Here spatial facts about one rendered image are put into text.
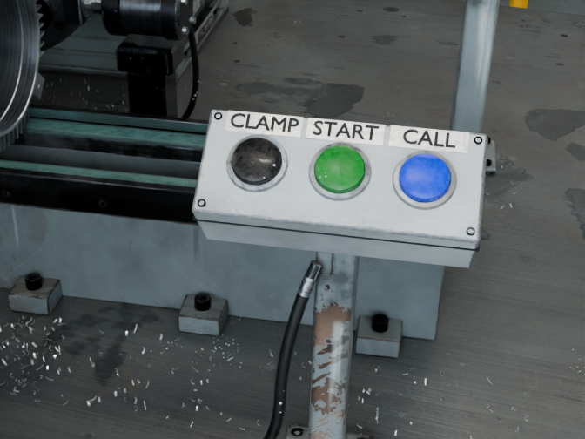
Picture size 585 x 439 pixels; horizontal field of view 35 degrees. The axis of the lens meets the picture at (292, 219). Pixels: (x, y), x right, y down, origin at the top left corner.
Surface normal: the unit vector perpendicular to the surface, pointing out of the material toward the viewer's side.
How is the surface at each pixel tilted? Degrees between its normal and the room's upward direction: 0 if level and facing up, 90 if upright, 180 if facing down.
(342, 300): 90
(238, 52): 0
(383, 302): 90
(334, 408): 90
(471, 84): 90
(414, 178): 39
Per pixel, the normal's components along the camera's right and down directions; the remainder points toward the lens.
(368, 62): 0.03, -0.85
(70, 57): -0.16, 0.51
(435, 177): -0.04, -0.36
